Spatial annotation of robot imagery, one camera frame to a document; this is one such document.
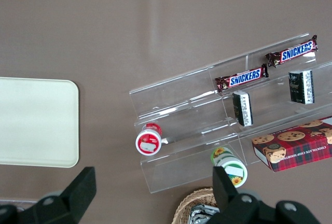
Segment clear acrylic bottle rack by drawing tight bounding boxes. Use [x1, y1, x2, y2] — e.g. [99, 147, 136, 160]
[0, 197, 42, 211]

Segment green sunflower yogurt cup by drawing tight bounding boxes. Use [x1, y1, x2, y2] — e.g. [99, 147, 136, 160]
[210, 146, 248, 189]

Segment small black white box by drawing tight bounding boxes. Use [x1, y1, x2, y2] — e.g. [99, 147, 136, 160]
[288, 69, 315, 105]
[232, 90, 254, 127]

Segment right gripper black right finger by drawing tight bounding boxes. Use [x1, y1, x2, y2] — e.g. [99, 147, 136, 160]
[209, 166, 276, 224]

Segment tan oval wicker basket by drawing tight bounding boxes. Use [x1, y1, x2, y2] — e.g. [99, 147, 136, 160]
[174, 187, 221, 224]

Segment stacked aluminium foil containers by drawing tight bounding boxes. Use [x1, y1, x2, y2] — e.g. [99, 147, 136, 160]
[190, 204, 221, 224]

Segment beige rectangular tray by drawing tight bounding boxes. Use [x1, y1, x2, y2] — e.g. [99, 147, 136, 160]
[0, 77, 80, 169]

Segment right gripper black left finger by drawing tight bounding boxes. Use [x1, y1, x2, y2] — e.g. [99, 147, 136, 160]
[18, 166, 98, 224]

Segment clear acrylic stepped shelf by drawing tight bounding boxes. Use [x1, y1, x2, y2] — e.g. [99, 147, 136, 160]
[128, 32, 332, 195]

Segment red white yogurt cup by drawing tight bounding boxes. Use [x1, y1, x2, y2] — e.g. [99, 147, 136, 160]
[134, 122, 163, 156]

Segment red tartan cookie box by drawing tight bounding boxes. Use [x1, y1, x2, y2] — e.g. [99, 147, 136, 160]
[251, 116, 332, 173]

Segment Snickers chocolate bar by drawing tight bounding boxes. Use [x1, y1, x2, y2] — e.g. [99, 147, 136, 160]
[265, 35, 319, 68]
[214, 63, 269, 91]

